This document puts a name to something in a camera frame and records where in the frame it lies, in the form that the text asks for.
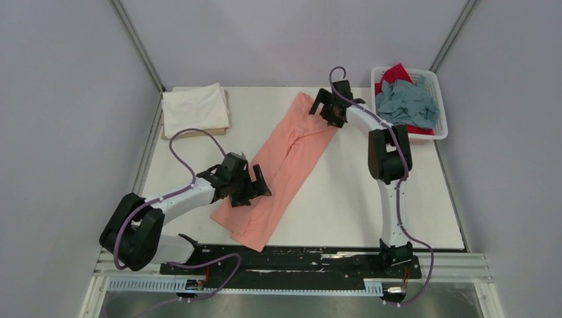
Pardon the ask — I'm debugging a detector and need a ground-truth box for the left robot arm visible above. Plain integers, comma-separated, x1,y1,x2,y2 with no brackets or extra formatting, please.
99,152,272,274

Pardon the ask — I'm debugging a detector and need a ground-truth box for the folded beige t shirt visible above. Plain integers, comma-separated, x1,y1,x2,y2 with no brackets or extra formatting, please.
160,89,231,141

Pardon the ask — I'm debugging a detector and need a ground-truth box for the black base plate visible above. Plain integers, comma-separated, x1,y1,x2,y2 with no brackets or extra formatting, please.
160,244,422,291

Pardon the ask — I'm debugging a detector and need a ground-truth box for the salmon pink t shirt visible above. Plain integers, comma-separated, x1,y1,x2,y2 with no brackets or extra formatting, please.
211,92,337,252

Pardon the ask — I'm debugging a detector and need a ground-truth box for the folded white t shirt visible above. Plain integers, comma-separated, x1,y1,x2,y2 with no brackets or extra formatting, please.
161,83,231,140

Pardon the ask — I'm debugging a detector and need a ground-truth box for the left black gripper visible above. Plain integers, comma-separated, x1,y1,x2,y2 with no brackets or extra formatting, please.
230,165,272,208

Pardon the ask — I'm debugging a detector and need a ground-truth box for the right aluminium frame post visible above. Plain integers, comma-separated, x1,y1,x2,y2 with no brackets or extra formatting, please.
429,0,480,73

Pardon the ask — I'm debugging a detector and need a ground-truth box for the grey blue t shirt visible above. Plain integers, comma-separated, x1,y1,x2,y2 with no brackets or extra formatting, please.
375,76,440,130

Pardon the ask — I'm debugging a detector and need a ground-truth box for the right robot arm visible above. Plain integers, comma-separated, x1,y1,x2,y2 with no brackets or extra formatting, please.
309,80,414,277

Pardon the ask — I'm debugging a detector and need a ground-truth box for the aluminium frame post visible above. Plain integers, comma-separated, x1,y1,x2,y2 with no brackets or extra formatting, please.
429,0,480,73
108,0,165,95

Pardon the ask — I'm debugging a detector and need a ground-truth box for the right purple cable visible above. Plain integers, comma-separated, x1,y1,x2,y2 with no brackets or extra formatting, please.
329,66,435,307

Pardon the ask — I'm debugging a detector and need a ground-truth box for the white slotted cable duct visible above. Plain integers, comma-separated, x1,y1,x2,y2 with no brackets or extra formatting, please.
107,276,384,297

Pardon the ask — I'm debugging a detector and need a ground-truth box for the left aluminium frame post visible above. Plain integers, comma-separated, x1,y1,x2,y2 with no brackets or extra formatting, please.
108,0,165,95

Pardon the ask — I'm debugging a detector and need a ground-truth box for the red t shirt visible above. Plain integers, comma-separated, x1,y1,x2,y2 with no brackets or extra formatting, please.
374,64,434,135

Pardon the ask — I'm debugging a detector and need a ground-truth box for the white plastic basket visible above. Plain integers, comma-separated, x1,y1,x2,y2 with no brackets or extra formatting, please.
370,66,448,143

